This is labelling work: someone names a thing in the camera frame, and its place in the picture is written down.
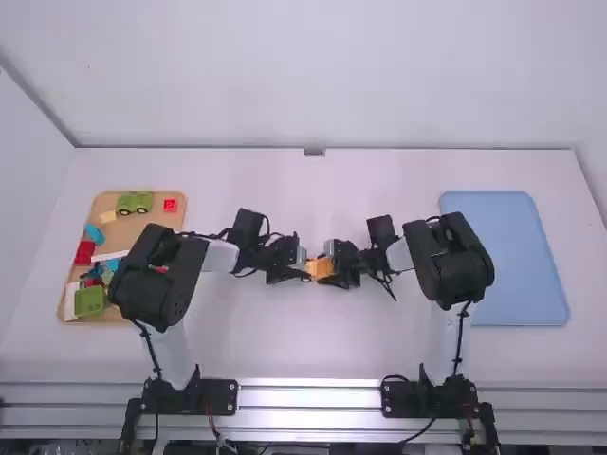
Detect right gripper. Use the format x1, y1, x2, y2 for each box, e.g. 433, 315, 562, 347
316, 240, 362, 292

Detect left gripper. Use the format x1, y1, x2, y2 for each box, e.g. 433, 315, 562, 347
264, 233, 310, 286

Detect yellow toy car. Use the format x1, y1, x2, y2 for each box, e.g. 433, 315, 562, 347
304, 257, 336, 282

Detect silver rails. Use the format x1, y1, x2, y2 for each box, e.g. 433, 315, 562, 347
0, 377, 607, 445

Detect tan tray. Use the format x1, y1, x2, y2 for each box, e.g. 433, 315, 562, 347
56, 190, 189, 326

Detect blue mat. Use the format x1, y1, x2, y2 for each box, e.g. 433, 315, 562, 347
437, 190, 571, 328

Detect green toy car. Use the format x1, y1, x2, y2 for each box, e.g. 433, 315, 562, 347
115, 191, 156, 219

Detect white toy brick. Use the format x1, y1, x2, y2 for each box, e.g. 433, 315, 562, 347
90, 249, 132, 263

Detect pile of toy bricks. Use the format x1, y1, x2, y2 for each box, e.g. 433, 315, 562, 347
78, 258, 128, 291

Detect green toy brick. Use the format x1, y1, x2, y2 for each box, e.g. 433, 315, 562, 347
73, 284, 107, 319

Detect black cable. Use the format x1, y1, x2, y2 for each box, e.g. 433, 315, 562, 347
399, 415, 440, 446
451, 300, 473, 378
129, 318, 163, 381
374, 264, 399, 303

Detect red wire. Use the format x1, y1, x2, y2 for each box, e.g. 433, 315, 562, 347
207, 401, 225, 443

